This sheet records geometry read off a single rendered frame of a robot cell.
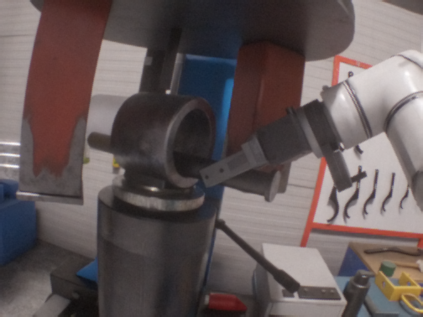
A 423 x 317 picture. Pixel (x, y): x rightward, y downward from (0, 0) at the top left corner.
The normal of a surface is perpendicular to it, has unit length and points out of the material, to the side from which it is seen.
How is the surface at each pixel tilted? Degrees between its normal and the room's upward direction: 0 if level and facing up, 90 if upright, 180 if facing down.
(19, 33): 90
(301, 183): 90
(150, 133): 82
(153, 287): 90
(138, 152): 110
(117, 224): 90
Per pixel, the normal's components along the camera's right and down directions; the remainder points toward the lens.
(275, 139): -0.47, 0.04
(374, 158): -0.10, 0.12
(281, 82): 0.42, 0.19
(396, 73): -0.58, -0.47
